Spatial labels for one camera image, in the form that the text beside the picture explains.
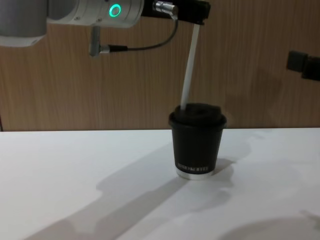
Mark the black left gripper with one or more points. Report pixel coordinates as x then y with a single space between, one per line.
185 10

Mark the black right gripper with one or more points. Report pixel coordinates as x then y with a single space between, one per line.
313 68

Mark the white drinking straw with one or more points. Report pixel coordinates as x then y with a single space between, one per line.
191 67

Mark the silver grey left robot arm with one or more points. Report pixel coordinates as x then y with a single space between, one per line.
82 12

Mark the black plastic cup lid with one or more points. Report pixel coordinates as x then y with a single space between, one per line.
197 115

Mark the black paper cup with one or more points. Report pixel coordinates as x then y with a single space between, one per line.
196 152

